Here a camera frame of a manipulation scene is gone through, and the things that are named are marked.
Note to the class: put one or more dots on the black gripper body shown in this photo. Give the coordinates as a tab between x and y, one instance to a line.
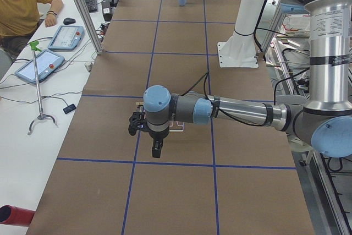
157	135

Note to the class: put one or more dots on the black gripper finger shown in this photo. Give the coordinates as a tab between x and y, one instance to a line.
157	148

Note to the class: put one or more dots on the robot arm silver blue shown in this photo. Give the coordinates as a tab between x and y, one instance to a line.
323	121

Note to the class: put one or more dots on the small black usb device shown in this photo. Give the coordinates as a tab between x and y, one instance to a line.
69	108

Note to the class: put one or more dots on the near teach pendant tablet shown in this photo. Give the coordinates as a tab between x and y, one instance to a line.
47	61

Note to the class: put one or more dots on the teach pendant tablet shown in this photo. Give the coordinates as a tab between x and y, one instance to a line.
47	61
66	38

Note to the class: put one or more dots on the far teach pendant tablet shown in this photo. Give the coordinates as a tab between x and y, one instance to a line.
66	38

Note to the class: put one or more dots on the black computer mouse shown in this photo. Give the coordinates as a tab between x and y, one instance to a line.
69	21

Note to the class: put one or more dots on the metal reacher grabber tool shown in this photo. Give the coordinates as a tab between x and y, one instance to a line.
42	116

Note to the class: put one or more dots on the red cylinder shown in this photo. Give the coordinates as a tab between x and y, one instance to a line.
16	216

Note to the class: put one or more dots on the person in yellow shirt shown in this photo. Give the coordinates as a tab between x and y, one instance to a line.
21	18

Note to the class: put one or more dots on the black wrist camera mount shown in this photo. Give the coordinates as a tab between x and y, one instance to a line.
137	122

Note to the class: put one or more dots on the white wire cup holder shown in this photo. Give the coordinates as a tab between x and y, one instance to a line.
175	126

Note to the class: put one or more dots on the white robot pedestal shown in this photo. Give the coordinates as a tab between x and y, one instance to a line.
240	50

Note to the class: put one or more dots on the aluminium frame post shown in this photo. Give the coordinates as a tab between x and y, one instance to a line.
89	26

